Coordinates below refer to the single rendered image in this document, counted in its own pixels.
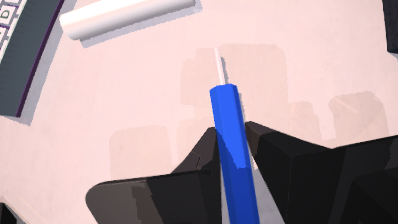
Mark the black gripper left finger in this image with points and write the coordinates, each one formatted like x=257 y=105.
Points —
x=191 y=192

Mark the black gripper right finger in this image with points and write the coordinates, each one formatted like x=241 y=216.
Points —
x=310 y=183

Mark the blue stylus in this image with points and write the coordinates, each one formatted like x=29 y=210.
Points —
x=233 y=150

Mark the grey keyboard with white letter keys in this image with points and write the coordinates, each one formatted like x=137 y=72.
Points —
x=25 y=26

